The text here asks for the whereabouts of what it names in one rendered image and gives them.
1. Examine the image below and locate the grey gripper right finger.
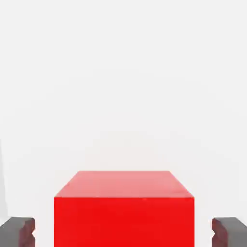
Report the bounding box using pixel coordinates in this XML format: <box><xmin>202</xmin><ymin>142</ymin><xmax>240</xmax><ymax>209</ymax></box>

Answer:
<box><xmin>211</xmin><ymin>217</ymin><xmax>247</xmax><ymax>247</ymax></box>

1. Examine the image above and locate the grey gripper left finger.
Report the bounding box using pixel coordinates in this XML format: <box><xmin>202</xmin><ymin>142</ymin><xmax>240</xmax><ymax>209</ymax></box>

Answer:
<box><xmin>0</xmin><ymin>217</ymin><xmax>36</xmax><ymax>247</ymax></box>

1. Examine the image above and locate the small red cube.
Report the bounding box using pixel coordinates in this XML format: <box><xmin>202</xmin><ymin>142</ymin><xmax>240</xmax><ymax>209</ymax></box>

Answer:
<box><xmin>54</xmin><ymin>170</ymin><xmax>195</xmax><ymax>247</ymax></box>

